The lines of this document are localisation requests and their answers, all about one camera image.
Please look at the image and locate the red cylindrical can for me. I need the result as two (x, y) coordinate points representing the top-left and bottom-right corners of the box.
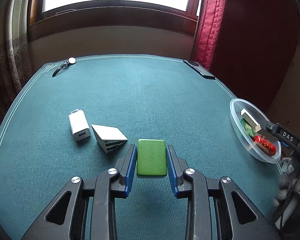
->
(254, 134), (277, 156)

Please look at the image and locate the white rectangular block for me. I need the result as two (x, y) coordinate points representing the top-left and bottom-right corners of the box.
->
(241, 108), (261, 132)

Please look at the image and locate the green and white tile block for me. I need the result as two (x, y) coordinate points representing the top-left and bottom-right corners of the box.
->
(136, 139), (167, 178)

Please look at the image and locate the zebra striped triangular prism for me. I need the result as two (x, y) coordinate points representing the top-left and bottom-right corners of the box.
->
(92, 125), (128, 154)

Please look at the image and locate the white usb wall charger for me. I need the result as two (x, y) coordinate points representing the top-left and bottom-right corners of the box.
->
(68, 109), (91, 141)

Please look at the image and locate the clear plastic bowl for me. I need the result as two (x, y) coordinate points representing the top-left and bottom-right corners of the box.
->
(230, 99), (281, 164)

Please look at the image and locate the teal table cloth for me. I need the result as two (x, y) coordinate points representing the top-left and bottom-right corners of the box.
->
(0, 55), (280, 239)

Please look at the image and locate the black remote control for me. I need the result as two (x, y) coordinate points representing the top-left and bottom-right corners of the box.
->
(183, 60), (215, 80)

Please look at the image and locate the red curtain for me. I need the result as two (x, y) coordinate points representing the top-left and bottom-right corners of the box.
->
(193, 0), (300, 111)

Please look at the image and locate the beige patterned curtain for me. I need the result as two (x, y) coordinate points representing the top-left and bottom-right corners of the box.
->
(0, 0), (33, 124)

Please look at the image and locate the wooden framed window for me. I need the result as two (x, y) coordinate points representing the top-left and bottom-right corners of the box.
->
(27, 0), (201, 41)

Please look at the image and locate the wristwatch with black strap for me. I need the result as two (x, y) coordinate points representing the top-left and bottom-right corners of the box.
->
(52, 57), (76, 77)

